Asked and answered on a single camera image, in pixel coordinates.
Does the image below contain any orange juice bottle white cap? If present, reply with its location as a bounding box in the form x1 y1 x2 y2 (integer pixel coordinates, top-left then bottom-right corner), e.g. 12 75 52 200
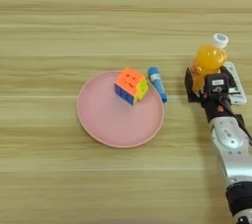
190 32 230 93

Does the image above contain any blue glue stick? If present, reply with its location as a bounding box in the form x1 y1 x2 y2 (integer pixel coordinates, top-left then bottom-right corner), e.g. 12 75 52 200
147 66 169 105

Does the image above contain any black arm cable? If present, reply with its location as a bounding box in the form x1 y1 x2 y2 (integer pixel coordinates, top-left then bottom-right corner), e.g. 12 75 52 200
219 97 252 147

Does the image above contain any black box with white label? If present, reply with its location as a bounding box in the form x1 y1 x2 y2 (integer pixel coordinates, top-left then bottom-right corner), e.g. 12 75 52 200
203 73 231 97

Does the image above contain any white remote control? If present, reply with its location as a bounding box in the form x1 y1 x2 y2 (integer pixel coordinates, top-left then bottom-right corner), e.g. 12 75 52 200
222 61 248 106

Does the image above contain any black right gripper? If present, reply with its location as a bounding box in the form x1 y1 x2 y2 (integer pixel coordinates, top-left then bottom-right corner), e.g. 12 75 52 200
183 65 244 125

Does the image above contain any multicoloured puzzle cube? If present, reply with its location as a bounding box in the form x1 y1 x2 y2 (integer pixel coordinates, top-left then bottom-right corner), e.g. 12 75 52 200
113 67 150 106

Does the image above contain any pink round plate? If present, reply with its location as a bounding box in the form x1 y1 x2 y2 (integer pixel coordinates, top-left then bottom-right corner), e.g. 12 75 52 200
76 69 166 149

